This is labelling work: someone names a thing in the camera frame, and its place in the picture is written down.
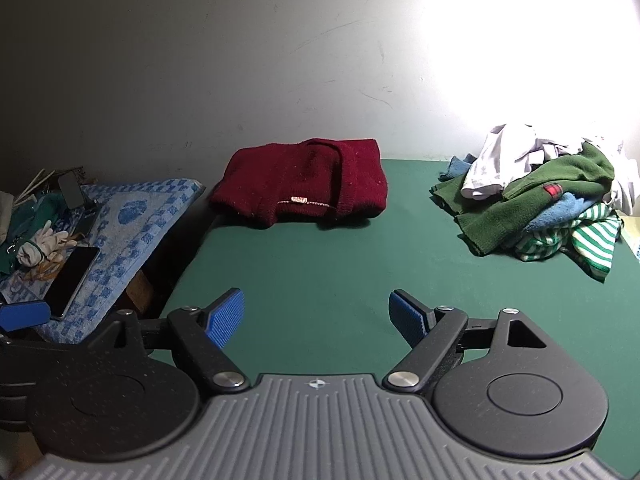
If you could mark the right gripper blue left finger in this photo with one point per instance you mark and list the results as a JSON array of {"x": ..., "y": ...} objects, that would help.
[{"x": 198, "y": 337}]

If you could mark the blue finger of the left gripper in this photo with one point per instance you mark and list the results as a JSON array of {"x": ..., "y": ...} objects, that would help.
[{"x": 23, "y": 315}]

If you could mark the light blue garment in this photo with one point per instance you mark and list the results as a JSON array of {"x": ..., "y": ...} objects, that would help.
[{"x": 566, "y": 209}]

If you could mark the propped black smartphone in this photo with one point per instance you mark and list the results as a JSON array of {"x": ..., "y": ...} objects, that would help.
[{"x": 71, "y": 190}]

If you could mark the blue white checkered towel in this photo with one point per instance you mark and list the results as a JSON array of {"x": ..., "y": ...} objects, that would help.
[{"x": 132, "y": 220}]

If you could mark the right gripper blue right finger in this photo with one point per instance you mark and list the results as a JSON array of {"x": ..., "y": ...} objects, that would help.
[{"x": 434, "y": 336}]

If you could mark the white work gloves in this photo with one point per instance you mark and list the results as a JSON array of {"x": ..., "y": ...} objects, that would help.
[{"x": 46, "y": 245}]

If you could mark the green white striped garment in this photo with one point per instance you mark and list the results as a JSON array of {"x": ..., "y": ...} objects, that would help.
[{"x": 589, "y": 240}]

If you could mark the dark red knit sweater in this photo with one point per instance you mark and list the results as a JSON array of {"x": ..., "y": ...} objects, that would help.
[{"x": 320, "y": 180}]

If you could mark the green bed sheet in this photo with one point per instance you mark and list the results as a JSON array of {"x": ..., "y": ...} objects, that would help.
[{"x": 316, "y": 299}]

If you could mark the black smartphone lying flat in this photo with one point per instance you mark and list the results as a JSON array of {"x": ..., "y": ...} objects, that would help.
[{"x": 68, "y": 281}]

